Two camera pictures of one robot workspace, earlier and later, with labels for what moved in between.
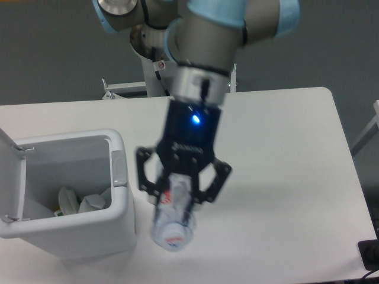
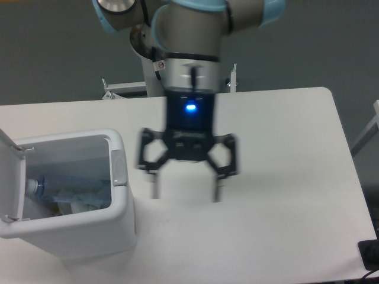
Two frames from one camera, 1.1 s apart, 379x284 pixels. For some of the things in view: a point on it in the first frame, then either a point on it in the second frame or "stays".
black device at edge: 369,251 stays
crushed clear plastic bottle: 173,225 → 54,187
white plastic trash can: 33,170 stays
